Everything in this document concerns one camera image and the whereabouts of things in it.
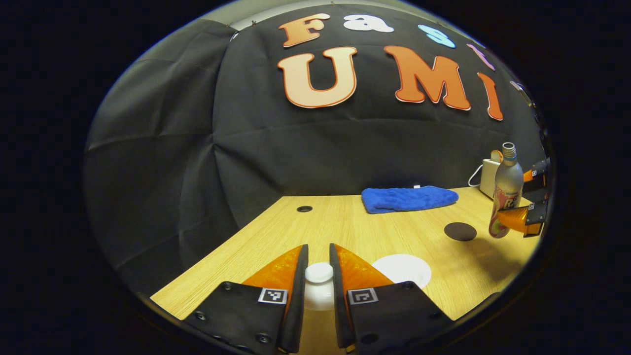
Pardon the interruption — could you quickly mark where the dark brown round coaster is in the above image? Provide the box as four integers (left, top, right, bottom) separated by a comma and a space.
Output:
444, 222, 477, 242

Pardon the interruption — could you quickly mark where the white toaster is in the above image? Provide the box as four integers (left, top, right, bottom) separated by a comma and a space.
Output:
480, 159, 503, 199

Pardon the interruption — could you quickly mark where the blue towel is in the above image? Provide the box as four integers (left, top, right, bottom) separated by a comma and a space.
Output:
361, 185, 459, 214

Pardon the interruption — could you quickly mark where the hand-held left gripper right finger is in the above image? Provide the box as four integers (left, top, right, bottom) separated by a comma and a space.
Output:
329, 243, 454, 354

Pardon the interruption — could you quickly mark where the silver water bottle pink label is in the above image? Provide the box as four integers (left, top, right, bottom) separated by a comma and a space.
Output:
489, 142, 524, 239

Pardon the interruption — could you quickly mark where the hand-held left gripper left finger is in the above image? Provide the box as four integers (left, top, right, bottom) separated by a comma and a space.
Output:
183, 244, 309, 354

